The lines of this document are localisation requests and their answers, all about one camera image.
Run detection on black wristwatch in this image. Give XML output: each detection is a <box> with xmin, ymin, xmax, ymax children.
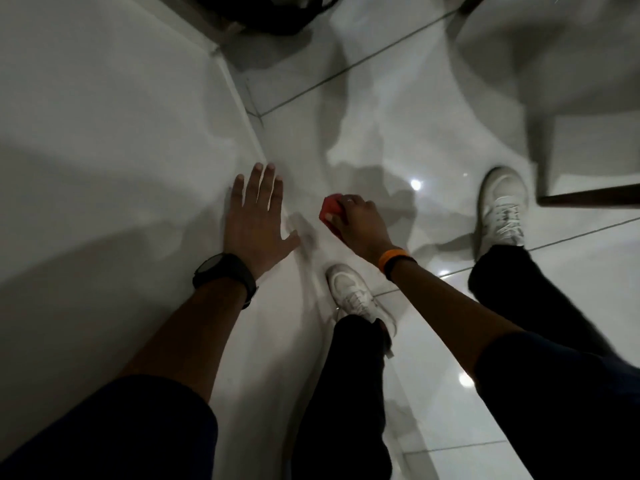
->
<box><xmin>192</xmin><ymin>253</ymin><xmax>259</xmax><ymax>310</ymax></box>

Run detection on person's right forearm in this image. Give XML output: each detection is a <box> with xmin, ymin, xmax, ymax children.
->
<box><xmin>389</xmin><ymin>260</ymin><xmax>512</xmax><ymax>376</ymax></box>

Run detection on white furniture with wooden edge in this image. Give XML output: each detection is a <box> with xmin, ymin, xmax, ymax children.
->
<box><xmin>534</xmin><ymin>114</ymin><xmax>640</xmax><ymax>209</ymax></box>

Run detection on white left sneaker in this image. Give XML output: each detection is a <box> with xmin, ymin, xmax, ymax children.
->
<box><xmin>326</xmin><ymin>263</ymin><xmax>399</xmax><ymax>339</ymax></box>

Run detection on black bag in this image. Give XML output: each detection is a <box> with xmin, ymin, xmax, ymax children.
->
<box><xmin>191</xmin><ymin>0</ymin><xmax>344</xmax><ymax>36</ymax></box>

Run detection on red sponge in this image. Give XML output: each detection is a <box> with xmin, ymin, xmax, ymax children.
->
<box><xmin>319</xmin><ymin>194</ymin><xmax>347</xmax><ymax>236</ymax></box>

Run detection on person's left hand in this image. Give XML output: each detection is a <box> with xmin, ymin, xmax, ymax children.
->
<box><xmin>223</xmin><ymin>163</ymin><xmax>302</xmax><ymax>281</ymax></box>

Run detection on black trousers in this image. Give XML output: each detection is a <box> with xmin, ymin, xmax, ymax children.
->
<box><xmin>291</xmin><ymin>244</ymin><xmax>617</xmax><ymax>480</ymax></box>

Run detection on orange and black wristband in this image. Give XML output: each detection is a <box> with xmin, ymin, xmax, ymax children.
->
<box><xmin>377</xmin><ymin>248</ymin><xmax>419</xmax><ymax>282</ymax></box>

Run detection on person's left forearm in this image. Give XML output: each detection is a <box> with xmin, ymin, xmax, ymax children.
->
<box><xmin>119</xmin><ymin>279</ymin><xmax>249</xmax><ymax>406</ymax></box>

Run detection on dark blue shirt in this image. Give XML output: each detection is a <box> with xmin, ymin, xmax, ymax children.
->
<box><xmin>0</xmin><ymin>331</ymin><xmax>640</xmax><ymax>480</ymax></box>

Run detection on white sneaker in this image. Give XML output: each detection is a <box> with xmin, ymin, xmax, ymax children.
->
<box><xmin>474</xmin><ymin>166</ymin><xmax>530</xmax><ymax>261</ymax></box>
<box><xmin>326</xmin><ymin>263</ymin><xmax>399</xmax><ymax>339</ymax></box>

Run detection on white right sneaker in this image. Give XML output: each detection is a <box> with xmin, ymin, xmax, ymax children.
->
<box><xmin>474</xmin><ymin>166</ymin><xmax>530</xmax><ymax>261</ymax></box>

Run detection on person's right hand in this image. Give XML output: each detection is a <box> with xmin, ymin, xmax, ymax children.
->
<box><xmin>325</xmin><ymin>195</ymin><xmax>397</xmax><ymax>268</ymax></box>

